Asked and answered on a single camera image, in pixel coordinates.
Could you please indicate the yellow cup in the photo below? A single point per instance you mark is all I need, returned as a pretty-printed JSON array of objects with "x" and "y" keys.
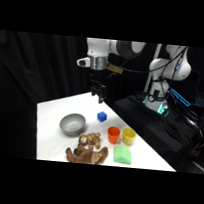
[{"x": 128, "y": 136}]

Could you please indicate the tan spotted plush toy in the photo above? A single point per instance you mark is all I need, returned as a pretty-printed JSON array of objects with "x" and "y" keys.
[{"x": 90, "y": 140}]

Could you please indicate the grey bowl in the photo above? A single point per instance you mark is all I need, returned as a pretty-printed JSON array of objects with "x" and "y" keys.
[{"x": 72, "y": 124}]

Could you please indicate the brown plush monkey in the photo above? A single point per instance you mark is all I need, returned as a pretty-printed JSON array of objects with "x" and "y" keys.
[{"x": 87, "y": 155}]

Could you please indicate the blue cube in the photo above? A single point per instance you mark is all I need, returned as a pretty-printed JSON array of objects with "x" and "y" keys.
[{"x": 102, "y": 116}]

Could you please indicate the white Franka Panda arm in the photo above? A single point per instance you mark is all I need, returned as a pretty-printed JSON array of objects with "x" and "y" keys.
[{"x": 128, "y": 49}]

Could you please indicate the green folded cloth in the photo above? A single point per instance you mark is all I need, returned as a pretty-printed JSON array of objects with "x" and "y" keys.
[{"x": 122, "y": 154}]

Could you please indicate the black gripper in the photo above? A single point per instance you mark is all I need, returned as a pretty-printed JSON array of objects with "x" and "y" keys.
[{"x": 97, "y": 85}]

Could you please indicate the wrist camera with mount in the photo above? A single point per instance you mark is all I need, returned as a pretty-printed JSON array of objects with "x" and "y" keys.
[{"x": 113, "y": 69}]

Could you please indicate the blue-edged black bar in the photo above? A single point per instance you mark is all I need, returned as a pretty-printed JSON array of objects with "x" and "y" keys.
[{"x": 179, "y": 96}]

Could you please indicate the black curtain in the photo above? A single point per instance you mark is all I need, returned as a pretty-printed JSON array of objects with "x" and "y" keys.
[{"x": 34, "y": 84}]

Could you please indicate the orange cup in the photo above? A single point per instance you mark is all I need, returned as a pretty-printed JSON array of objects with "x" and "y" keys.
[{"x": 113, "y": 134}]

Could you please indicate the black robot stand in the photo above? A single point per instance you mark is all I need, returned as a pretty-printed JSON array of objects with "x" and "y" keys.
[{"x": 160, "y": 135}]

